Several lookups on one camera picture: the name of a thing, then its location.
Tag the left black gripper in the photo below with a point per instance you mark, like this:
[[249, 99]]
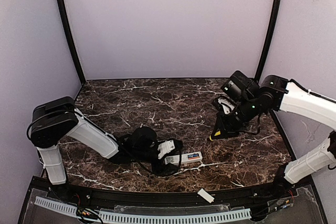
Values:
[[163, 161]]

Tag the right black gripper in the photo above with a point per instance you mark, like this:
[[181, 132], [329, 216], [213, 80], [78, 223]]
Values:
[[227, 123]]

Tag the yellow handled screwdriver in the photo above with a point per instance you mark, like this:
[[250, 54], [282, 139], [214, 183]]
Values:
[[215, 136]]

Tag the white remote control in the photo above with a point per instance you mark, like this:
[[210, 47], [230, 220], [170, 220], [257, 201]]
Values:
[[185, 158]]

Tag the white battery cover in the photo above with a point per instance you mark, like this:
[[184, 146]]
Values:
[[205, 195]]

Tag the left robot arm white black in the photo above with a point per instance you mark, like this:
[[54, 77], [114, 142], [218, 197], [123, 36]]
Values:
[[59, 118]]

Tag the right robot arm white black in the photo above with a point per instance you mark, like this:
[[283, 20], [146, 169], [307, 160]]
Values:
[[246, 99]]

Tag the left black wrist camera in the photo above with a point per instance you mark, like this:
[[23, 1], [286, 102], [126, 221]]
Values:
[[168, 146]]

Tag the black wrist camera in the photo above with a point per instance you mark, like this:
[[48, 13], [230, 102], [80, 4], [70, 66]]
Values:
[[168, 146], [223, 105]]

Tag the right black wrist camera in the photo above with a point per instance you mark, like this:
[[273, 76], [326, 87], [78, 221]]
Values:
[[223, 105]]

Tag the white slotted cable duct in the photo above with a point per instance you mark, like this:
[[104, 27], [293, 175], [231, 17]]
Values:
[[125, 214]]

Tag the black front table rail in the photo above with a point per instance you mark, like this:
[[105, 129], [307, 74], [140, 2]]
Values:
[[133, 187]]

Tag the right black frame post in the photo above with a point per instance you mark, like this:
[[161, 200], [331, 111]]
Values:
[[268, 39]]

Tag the black frame post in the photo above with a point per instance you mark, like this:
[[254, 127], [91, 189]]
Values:
[[70, 40], [268, 39]]

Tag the left black frame post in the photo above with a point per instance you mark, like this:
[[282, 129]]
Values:
[[70, 40]]

